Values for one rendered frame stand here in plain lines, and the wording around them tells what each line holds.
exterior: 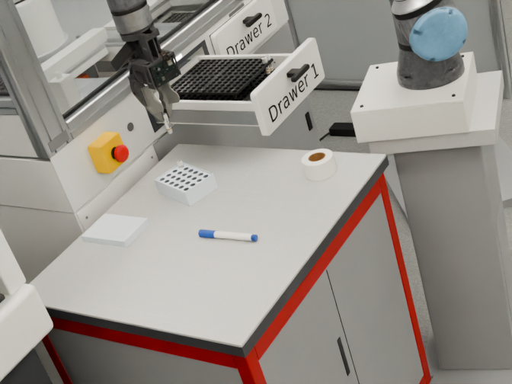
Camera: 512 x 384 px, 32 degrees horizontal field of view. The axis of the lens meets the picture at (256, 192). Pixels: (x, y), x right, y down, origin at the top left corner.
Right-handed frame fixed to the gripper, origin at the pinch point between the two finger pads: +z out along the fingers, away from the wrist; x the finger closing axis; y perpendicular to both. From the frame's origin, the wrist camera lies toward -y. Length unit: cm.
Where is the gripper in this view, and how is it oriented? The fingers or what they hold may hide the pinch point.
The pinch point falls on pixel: (161, 113)
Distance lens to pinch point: 192.6
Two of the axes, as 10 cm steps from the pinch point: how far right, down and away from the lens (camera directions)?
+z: 2.6, 8.3, 4.9
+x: 7.2, -5.1, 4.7
